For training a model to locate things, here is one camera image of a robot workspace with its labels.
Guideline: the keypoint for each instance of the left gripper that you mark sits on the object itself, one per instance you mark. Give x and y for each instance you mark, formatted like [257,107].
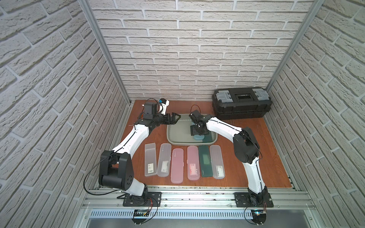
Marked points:
[168,118]

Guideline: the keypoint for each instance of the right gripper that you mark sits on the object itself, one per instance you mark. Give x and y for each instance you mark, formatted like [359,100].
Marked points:
[193,130]

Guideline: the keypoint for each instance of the blue pencil case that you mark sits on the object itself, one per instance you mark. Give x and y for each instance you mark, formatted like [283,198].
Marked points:
[198,137]

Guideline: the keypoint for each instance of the pink pencil case with label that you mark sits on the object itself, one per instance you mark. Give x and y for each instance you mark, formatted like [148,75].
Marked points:
[193,164]

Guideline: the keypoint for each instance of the dark green pencil case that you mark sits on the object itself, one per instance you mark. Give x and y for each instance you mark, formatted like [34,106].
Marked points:
[208,137]
[205,161]

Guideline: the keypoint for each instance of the clear pencil case with label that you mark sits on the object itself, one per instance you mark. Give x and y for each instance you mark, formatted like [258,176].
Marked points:
[217,162]

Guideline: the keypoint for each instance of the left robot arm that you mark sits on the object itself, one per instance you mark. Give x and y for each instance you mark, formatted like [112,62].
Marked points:
[115,167]

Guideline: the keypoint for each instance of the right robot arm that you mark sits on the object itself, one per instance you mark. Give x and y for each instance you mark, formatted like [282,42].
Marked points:
[246,150]

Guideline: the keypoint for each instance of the grey plastic storage tray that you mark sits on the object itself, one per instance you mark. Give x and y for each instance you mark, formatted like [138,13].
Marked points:
[179,134]

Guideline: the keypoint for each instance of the pink pencil case left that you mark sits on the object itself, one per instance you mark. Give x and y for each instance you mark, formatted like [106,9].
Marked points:
[177,166]

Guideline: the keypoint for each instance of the clear rectangular pencil case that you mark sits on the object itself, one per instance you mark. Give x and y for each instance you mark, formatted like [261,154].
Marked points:
[150,164]

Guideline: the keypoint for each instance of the clear rounded pencil case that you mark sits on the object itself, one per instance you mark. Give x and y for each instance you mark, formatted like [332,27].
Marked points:
[163,168]

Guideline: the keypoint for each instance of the black plastic toolbox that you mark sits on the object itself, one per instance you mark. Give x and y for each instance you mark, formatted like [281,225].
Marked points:
[241,103]

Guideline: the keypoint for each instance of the left controller board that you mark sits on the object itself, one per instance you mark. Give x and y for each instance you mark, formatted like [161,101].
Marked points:
[140,216]

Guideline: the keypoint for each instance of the controller board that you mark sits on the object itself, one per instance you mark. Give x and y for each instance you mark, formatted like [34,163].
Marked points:
[258,217]
[140,216]

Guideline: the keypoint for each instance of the right controller board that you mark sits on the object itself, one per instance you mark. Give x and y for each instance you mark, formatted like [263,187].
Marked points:
[258,217]

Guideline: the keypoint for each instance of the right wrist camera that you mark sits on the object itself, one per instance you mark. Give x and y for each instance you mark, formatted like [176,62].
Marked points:
[195,116]

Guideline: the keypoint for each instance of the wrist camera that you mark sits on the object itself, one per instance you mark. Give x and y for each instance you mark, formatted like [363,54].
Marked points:
[195,116]
[163,105]

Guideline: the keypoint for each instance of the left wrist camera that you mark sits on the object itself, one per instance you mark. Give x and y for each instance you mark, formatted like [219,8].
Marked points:
[163,105]

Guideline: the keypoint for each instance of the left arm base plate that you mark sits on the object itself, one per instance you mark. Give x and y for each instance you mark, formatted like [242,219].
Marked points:
[150,198]

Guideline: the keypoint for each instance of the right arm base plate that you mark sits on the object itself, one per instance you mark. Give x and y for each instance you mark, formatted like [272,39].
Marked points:
[246,199]

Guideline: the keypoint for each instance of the aluminium mounting rail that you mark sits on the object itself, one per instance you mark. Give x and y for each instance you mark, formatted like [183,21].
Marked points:
[193,197]

